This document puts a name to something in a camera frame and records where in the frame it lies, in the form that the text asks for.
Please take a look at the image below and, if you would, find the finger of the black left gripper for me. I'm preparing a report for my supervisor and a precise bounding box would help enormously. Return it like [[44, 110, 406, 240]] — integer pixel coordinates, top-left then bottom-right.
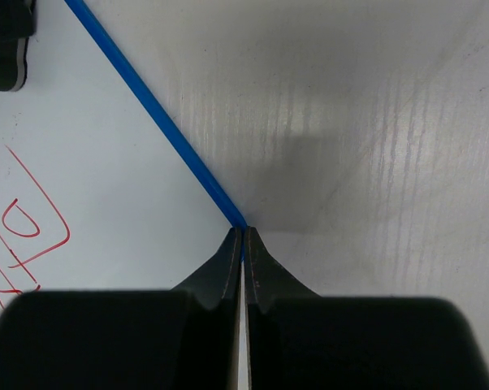
[[0, 0, 35, 42]]

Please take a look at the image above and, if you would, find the green whiteboard eraser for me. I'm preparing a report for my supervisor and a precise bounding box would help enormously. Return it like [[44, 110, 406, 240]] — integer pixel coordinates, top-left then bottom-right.
[[0, 37, 29, 92]]

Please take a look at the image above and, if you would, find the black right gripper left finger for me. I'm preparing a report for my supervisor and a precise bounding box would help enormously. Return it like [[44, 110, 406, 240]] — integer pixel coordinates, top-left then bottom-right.
[[0, 228, 242, 389]]

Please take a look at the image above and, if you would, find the blue-framed small whiteboard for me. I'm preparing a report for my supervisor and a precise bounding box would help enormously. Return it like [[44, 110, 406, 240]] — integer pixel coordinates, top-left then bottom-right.
[[0, 1, 234, 316]]

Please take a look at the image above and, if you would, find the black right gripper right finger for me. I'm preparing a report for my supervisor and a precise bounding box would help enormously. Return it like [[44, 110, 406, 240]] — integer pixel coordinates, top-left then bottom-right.
[[244, 227, 489, 389]]

